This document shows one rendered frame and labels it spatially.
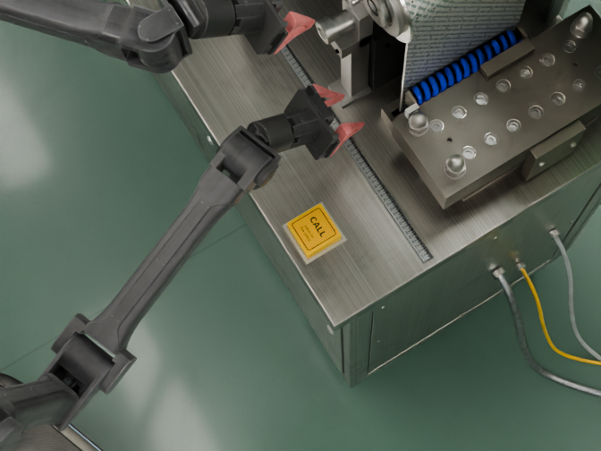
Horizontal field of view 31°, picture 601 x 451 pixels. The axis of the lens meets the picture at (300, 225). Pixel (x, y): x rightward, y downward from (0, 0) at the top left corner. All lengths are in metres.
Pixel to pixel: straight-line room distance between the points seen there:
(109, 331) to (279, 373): 1.17
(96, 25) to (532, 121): 0.77
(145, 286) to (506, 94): 0.68
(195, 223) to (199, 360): 1.21
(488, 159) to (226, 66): 0.53
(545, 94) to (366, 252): 0.40
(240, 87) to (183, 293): 0.94
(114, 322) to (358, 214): 0.51
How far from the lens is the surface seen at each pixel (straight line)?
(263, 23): 1.49
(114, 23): 1.43
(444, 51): 1.82
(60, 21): 1.46
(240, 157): 1.61
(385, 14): 1.64
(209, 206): 1.61
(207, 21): 1.42
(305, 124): 1.70
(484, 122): 1.84
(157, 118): 2.99
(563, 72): 1.90
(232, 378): 2.77
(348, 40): 1.77
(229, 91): 2.01
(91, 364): 1.65
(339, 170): 1.94
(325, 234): 1.87
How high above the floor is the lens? 2.72
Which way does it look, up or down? 73 degrees down
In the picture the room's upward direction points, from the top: 9 degrees counter-clockwise
